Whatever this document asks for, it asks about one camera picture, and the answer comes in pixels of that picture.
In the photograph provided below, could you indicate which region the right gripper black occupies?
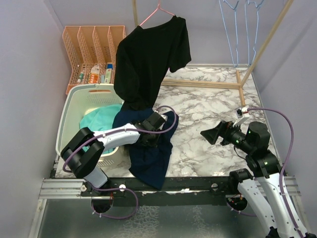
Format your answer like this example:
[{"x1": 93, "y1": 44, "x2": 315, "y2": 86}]
[{"x1": 201, "y1": 119, "x2": 254, "y2": 153}]

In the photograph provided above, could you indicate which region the navy blue t shirt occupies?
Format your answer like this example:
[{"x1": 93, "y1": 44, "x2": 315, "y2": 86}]
[{"x1": 123, "y1": 111, "x2": 179, "y2": 190}]

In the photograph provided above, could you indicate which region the teal t shirt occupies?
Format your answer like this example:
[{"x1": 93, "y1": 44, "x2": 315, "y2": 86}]
[{"x1": 79, "y1": 103, "x2": 123, "y2": 154}]

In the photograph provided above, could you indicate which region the light blue wire hanger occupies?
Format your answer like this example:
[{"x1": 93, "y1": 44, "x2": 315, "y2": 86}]
[{"x1": 244, "y1": 0, "x2": 264, "y2": 66}]

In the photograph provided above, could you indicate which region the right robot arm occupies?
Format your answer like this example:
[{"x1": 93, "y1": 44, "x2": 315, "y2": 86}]
[{"x1": 200, "y1": 120, "x2": 316, "y2": 238}]

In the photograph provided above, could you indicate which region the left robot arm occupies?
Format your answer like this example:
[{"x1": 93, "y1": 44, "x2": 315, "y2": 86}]
[{"x1": 60, "y1": 112, "x2": 167, "y2": 196}]

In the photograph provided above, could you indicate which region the black t shirt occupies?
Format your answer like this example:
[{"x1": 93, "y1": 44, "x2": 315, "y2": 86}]
[{"x1": 114, "y1": 16, "x2": 191, "y2": 111}]

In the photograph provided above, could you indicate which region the pink hanger under black shirt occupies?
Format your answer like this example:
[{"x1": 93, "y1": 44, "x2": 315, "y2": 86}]
[{"x1": 139, "y1": 0, "x2": 175, "y2": 26}]

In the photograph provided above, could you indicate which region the cream plastic laundry basket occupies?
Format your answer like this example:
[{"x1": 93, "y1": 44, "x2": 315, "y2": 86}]
[{"x1": 55, "y1": 84, "x2": 123, "y2": 155}]

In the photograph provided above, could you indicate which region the orange plastic file organizer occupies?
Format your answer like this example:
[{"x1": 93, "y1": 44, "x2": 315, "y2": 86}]
[{"x1": 62, "y1": 25, "x2": 126, "y2": 94}]

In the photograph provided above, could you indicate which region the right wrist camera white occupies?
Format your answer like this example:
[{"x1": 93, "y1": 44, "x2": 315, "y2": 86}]
[{"x1": 233, "y1": 107, "x2": 250, "y2": 127}]

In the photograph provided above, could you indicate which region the wooden clothes rack frame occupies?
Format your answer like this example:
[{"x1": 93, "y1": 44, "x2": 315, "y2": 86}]
[{"x1": 132, "y1": 0, "x2": 295, "y2": 108}]

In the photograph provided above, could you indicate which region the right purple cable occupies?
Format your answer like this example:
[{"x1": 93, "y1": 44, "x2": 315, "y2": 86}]
[{"x1": 247, "y1": 108, "x2": 305, "y2": 238}]

